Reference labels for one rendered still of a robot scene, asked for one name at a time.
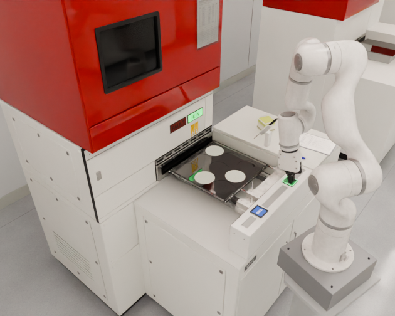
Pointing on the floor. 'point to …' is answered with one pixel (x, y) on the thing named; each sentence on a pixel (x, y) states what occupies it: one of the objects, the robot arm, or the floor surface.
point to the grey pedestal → (309, 306)
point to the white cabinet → (215, 268)
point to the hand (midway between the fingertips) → (291, 178)
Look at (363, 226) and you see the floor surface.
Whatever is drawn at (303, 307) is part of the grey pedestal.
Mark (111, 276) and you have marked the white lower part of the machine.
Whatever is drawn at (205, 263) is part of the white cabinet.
